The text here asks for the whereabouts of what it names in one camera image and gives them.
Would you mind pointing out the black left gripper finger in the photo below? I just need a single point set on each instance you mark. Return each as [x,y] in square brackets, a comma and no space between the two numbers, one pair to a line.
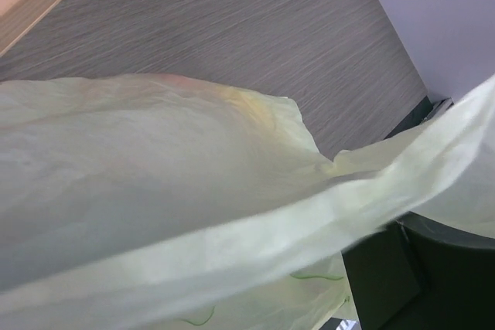
[420,274]

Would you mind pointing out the pale green plastic bag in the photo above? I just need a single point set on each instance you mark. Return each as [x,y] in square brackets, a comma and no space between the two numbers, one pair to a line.
[165,202]

